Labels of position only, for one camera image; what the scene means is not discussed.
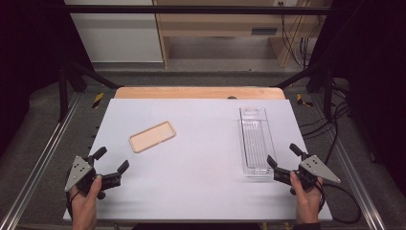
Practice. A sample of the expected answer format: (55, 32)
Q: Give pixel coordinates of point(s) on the white power strip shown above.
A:
(288, 2)

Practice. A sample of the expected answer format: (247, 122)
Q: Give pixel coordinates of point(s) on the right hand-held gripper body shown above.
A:
(314, 167)

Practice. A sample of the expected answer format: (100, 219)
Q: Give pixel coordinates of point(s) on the black metal frame stand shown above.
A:
(92, 75)
(327, 89)

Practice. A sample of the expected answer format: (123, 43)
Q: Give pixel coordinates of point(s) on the person's right hand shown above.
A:
(307, 204)

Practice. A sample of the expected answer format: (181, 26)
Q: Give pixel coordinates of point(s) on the black curtain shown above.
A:
(373, 64)
(28, 48)

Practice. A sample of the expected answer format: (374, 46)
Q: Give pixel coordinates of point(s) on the person's left hand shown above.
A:
(83, 206)

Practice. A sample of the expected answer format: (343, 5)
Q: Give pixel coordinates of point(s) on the white table mat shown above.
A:
(198, 179)

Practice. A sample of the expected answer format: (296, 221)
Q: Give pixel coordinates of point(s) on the white cabinet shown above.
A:
(118, 35)

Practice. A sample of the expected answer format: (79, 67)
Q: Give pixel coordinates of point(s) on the black frame crossbar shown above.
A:
(191, 9)

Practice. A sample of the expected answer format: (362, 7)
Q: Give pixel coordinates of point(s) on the aluminium rail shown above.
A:
(344, 153)
(43, 159)

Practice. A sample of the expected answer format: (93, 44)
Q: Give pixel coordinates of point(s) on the wooden table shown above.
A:
(178, 92)

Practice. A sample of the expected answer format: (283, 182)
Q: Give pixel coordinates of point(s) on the clear plastic box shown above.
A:
(257, 143)

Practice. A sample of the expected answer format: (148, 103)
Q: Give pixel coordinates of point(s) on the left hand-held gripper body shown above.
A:
(78, 172)

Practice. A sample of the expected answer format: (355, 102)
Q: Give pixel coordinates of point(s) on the light wooden desk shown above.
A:
(217, 22)

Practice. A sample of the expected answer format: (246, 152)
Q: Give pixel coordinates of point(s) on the dark table grommet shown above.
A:
(232, 97)

